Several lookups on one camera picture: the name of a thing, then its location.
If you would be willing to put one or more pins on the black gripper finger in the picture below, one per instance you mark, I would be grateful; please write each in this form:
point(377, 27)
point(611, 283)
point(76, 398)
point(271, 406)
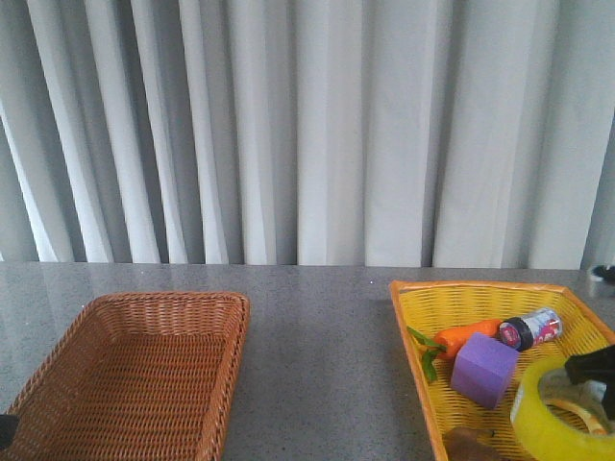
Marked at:
point(597, 365)

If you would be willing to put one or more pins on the yellow tape roll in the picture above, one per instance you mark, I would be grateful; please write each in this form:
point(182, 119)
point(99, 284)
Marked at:
point(549, 433)

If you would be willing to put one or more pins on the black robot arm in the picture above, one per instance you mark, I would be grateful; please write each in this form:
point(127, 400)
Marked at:
point(8, 427)

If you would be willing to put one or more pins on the toy croissant bread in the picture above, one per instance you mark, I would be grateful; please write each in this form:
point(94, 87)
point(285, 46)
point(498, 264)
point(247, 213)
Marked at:
point(590, 420)

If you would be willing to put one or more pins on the small labelled jar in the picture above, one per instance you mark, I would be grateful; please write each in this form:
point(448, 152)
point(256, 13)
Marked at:
point(524, 332)

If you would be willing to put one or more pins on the black white background object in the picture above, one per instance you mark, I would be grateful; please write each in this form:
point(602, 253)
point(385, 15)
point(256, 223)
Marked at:
point(602, 273)

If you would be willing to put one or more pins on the purple foam cube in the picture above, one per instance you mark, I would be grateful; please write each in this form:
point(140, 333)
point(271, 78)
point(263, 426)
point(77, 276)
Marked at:
point(483, 370)

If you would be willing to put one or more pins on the orange toy carrot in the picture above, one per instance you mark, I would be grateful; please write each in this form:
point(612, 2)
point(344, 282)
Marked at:
point(447, 343)

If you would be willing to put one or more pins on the brown toy animal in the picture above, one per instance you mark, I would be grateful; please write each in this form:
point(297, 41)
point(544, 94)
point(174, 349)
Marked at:
point(463, 443)

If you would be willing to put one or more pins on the yellow woven basket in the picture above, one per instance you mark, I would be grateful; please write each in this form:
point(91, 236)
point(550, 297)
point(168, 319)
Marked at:
point(430, 306)

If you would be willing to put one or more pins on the grey pleated curtain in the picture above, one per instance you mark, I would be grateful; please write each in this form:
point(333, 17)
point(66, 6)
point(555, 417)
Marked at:
point(453, 134)

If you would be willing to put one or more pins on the brown wicker basket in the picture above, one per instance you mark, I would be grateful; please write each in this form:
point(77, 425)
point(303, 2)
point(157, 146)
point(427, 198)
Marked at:
point(137, 376)

